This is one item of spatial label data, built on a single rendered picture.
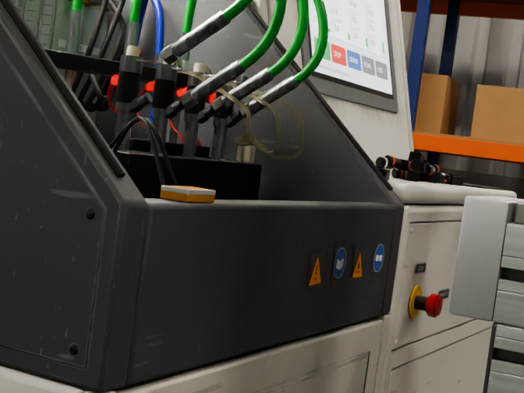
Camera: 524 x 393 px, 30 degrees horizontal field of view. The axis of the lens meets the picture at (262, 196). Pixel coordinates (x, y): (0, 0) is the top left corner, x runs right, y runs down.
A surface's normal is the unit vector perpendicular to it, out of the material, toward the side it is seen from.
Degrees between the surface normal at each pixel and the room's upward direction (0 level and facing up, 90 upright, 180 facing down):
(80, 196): 90
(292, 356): 90
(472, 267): 90
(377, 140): 76
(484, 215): 90
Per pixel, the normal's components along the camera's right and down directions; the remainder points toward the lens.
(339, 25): 0.88, -0.10
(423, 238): 0.88, 0.14
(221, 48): -0.46, -0.01
